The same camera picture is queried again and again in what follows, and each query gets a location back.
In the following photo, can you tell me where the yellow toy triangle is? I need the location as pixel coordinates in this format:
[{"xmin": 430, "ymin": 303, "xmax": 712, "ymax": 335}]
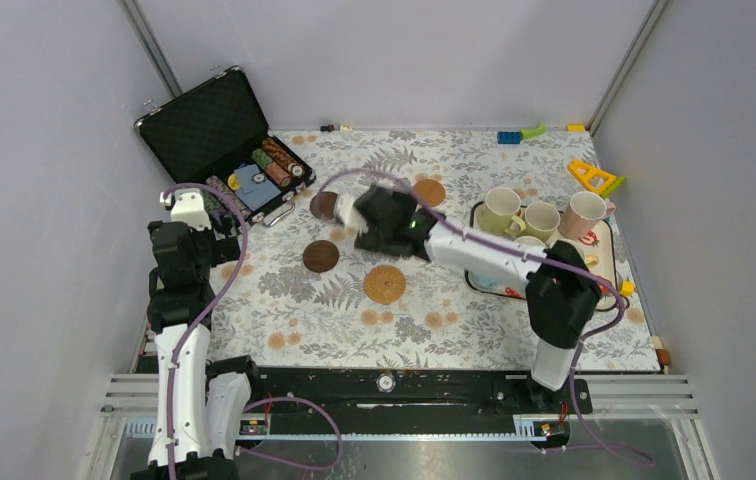
[{"xmin": 567, "ymin": 159, "xmax": 626, "ymax": 198}]

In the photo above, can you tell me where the pink handled mug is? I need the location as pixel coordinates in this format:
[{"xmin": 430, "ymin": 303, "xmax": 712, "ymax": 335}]
[{"xmin": 515, "ymin": 235, "xmax": 548, "ymax": 248}]

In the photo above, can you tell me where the strawberry print tray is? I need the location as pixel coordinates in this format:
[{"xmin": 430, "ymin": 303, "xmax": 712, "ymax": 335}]
[{"xmin": 464, "ymin": 201, "xmax": 621, "ymax": 312}]

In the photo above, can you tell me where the light wooden coaster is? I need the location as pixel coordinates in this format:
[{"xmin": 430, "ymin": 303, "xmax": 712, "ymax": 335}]
[{"xmin": 413, "ymin": 179, "xmax": 446, "ymax": 207}]

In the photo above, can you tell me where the blue toy brick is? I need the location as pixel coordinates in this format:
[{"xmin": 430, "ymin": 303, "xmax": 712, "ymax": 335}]
[{"xmin": 496, "ymin": 131, "xmax": 523, "ymax": 145}]

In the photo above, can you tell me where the pink ceramic mug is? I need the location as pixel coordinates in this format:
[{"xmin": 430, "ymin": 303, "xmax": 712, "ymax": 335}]
[{"xmin": 558, "ymin": 191, "xmax": 616, "ymax": 240}]

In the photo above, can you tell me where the black poker chip case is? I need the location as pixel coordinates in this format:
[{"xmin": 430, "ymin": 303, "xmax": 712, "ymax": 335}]
[{"xmin": 134, "ymin": 66, "xmax": 316, "ymax": 224}]

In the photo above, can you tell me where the yellow handled mug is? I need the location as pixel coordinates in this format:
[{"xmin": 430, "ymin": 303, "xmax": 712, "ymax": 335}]
[{"xmin": 582, "ymin": 252, "xmax": 600, "ymax": 269}]

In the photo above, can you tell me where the dark wooden coaster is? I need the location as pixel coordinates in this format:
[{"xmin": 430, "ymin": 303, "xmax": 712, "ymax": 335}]
[
  {"xmin": 309, "ymin": 191, "xmax": 338, "ymax": 221},
  {"xmin": 302, "ymin": 240, "xmax": 339, "ymax": 273}
]

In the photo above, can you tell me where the blue handled white mug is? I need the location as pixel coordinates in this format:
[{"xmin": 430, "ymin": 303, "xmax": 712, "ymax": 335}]
[{"xmin": 470, "ymin": 272, "xmax": 503, "ymax": 292}]

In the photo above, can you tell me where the brown object table corner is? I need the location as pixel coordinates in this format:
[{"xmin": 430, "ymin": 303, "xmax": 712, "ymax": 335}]
[{"xmin": 651, "ymin": 335, "xmax": 671, "ymax": 368}]

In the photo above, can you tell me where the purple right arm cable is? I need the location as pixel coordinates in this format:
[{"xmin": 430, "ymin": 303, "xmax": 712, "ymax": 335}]
[{"xmin": 311, "ymin": 167, "xmax": 656, "ymax": 465}]

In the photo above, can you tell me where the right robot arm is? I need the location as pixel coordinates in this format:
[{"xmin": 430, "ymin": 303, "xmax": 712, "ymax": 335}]
[{"xmin": 333, "ymin": 184, "xmax": 603, "ymax": 412}]

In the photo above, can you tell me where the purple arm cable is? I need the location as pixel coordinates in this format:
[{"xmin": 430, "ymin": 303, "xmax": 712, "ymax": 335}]
[
  {"xmin": 311, "ymin": 167, "xmax": 656, "ymax": 465},
  {"xmin": 162, "ymin": 183, "xmax": 345, "ymax": 480}
]

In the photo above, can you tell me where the floral tablecloth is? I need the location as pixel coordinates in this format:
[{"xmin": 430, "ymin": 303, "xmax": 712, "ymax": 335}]
[{"xmin": 202, "ymin": 129, "xmax": 663, "ymax": 373}]

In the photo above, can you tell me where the light green ceramic mug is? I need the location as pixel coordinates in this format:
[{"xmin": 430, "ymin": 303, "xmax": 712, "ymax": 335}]
[{"xmin": 521, "ymin": 202, "xmax": 561, "ymax": 242}]

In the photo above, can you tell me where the woven rattan coaster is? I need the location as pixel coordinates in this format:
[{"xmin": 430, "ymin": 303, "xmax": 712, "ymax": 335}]
[{"xmin": 363, "ymin": 265, "xmax": 407, "ymax": 305}]

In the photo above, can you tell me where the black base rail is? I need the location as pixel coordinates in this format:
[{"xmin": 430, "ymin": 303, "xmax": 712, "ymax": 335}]
[{"xmin": 136, "ymin": 357, "xmax": 595, "ymax": 439}]

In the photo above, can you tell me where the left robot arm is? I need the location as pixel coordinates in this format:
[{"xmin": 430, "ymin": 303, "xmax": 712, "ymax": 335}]
[{"xmin": 131, "ymin": 183, "xmax": 265, "ymax": 479}]

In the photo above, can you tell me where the green toy block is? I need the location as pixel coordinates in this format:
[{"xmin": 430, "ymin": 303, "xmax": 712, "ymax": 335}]
[{"xmin": 520, "ymin": 122, "xmax": 547, "ymax": 141}]

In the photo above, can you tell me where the yellow cube by tray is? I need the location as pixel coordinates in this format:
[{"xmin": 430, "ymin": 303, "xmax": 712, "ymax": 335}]
[{"xmin": 618, "ymin": 280, "xmax": 636, "ymax": 297}]

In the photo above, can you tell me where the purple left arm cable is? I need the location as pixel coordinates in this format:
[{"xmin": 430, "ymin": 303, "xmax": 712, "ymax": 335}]
[{"xmin": 162, "ymin": 183, "xmax": 345, "ymax": 480}]

